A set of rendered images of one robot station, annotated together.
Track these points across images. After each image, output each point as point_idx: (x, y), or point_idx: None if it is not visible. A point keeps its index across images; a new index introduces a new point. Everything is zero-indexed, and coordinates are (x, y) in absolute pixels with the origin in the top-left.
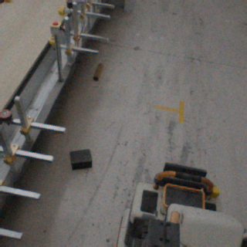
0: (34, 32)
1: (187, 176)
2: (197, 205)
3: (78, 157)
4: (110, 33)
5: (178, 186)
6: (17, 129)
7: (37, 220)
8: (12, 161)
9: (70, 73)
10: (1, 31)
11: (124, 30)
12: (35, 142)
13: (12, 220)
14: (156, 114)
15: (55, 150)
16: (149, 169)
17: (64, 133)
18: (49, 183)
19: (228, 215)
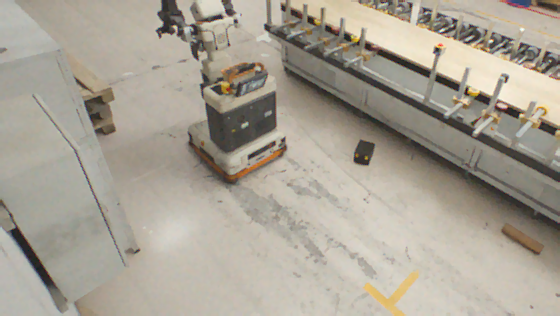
0: (493, 84)
1: (246, 65)
2: (228, 73)
3: (364, 145)
4: None
5: (247, 71)
6: (382, 76)
7: (328, 117)
8: (336, 45)
9: (438, 114)
10: (500, 70)
11: None
12: (356, 70)
13: (337, 108)
14: (398, 262)
15: (390, 148)
16: (318, 200)
17: (343, 65)
18: (355, 132)
19: (204, 9)
